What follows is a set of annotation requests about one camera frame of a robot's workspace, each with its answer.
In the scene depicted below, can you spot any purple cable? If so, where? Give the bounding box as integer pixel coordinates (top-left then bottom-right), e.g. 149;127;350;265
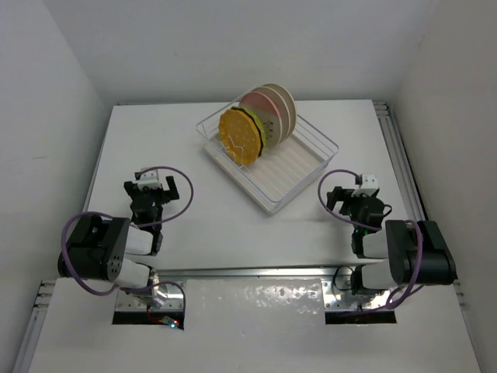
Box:
317;168;426;315
61;166;195;298

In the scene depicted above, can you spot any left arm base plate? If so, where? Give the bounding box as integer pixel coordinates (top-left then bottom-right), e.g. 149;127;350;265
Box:
115;281;186;312

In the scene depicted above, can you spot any white wire dish rack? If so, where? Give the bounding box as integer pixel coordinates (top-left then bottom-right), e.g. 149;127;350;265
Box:
196;101;339;205

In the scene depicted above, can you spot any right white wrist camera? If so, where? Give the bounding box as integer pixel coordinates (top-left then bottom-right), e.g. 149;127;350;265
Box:
356;173;379;193

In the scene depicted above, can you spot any green dotted plate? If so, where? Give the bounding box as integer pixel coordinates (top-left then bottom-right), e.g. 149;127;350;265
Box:
239;106;267;157

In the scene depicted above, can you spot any cream plate pink rim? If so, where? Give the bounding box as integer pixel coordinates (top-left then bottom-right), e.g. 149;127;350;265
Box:
240;91;282;150

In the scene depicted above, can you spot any cream plate green rim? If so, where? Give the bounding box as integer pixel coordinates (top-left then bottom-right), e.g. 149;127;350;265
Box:
253;85;290;143

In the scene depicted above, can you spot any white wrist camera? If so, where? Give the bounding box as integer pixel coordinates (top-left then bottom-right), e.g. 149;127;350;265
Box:
356;173;379;193
137;169;161;189

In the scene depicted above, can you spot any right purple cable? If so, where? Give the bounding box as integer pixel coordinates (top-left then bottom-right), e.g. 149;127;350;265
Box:
317;168;426;315

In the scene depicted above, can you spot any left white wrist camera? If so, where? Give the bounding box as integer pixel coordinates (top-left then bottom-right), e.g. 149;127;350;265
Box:
137;169;161;189

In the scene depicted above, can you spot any small circuit board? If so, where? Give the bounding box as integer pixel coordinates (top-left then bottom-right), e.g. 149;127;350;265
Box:
146;308;180;329

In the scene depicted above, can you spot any orange dotted plate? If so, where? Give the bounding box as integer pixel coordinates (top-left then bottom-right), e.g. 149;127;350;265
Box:
218;106;261;166

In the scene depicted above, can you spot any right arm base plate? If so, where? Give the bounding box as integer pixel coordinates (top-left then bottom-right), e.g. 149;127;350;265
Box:
321;266;391;312

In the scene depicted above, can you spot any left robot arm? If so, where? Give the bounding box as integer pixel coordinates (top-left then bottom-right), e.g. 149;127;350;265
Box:
57;171;179;288

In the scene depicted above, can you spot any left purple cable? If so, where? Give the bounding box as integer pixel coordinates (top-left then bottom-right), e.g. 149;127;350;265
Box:
61;166;195;298

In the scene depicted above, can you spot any cream plate yellow rim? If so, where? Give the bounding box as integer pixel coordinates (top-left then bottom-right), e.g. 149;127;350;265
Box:
264;83;297;137

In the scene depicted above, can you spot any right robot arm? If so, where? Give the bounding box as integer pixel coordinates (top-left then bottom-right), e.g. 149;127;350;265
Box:
326;186;457;295

